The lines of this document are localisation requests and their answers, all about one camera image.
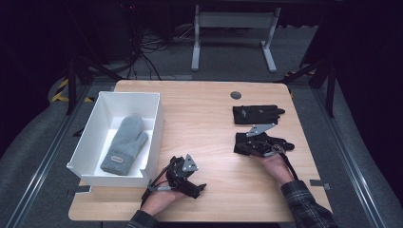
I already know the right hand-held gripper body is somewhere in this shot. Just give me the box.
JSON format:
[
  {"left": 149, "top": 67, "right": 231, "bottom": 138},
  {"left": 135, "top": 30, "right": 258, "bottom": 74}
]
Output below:
[{"left": 246, "top": 123, "right": 284, "bottom": 158}]

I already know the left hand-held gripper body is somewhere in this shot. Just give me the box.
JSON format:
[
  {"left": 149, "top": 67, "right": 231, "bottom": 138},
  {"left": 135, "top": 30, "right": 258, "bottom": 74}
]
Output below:
[{"left": 165, "top": 154, "right": 200, "bottom": 200}]

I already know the black glove with straps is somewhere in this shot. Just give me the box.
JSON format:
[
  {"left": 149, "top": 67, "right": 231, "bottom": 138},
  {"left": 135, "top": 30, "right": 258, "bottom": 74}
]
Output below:
[{"left": 233, "top": 131, "right": 296, "bottom": 158}]

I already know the grey mitten with label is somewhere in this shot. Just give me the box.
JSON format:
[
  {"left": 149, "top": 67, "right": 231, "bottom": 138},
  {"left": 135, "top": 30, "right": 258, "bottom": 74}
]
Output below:
[{"left": 100, "top": 114, "right": 150, "bottom": 177}]

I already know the white box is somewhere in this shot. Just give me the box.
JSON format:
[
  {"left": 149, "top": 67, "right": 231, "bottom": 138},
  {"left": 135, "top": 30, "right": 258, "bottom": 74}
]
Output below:
[{"left": 66, "top": 91, "right": 165, "bottom": 188}]

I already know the person's left hand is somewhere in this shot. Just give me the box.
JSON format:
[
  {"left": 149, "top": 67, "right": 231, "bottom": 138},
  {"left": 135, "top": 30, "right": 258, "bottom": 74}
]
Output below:
[{"left": 141, "top": 177, "right": 186, "bottom": 217}]

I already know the person's right hand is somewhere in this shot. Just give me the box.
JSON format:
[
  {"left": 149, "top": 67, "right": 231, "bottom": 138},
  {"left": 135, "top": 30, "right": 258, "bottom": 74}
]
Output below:
[{"left": 260, "top": 153, "right": 296, "bottom": 188}]

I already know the black glove with small print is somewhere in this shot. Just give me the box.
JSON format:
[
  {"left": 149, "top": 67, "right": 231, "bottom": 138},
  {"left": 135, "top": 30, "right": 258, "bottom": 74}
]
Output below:
[{"left": 232, "top": 104, "right": 286, "bottom": 125}]

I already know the black metal stand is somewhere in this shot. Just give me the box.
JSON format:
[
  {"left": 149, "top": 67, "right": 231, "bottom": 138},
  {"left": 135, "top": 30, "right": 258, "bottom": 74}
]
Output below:
[
  {"left": 65, "top": 55, "right": 125, "bottom": 115},
  {"left": 275, "top": 56, "right": 336, "bottom": 118}
]

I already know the grey tape piece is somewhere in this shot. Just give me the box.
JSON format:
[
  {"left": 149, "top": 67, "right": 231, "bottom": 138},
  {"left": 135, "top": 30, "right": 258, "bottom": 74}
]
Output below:
[{"left": 309, "top": 179, "right": 333, "bottom": 191}]

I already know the yellow black hazard tape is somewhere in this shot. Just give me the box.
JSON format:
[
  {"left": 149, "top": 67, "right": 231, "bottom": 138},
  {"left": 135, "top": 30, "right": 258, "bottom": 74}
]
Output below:
[{"left": 50, "top": 78, "right": 96, "bottom": 103}]

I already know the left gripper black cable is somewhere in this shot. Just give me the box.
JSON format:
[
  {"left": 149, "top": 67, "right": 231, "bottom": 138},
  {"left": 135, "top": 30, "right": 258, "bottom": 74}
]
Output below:
[{"left": 141, "top": 164, "right": 174, "bottom": 207}]

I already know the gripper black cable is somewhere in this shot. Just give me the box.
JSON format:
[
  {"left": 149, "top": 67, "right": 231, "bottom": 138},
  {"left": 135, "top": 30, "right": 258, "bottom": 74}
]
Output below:
[
  {"left": 278, "top": 146, "right": 300, "bottom": 181},
  {"left": 141, "top": 164, "right": 174, "bottom": 207}
]

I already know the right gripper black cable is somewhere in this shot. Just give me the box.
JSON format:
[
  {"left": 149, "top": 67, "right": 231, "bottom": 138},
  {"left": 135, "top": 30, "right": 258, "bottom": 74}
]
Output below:
[{"left": 278, "top": 146, "right": 300, "bottom": 181}]

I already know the metal floor rail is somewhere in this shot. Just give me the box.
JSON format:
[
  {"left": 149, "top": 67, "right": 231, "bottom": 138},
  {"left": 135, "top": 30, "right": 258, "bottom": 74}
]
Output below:
[
  {"left": 312, "top": 88, "right": 386, "bottom": 228},
  {"left": 6, "top": 85, "right": 93, "bottom": 228}
]

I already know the white metal desk frame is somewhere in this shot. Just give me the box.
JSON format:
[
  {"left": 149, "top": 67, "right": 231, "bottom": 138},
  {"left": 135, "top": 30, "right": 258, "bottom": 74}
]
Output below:
[{"left": 190, "top": 4, "right": 281, "bottom": 73}]

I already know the bundle of floor cables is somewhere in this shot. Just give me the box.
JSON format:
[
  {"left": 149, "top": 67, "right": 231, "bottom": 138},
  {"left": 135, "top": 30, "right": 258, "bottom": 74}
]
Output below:
[{"left": 126, "top": 25, "right": 198, "bottom": 80}]

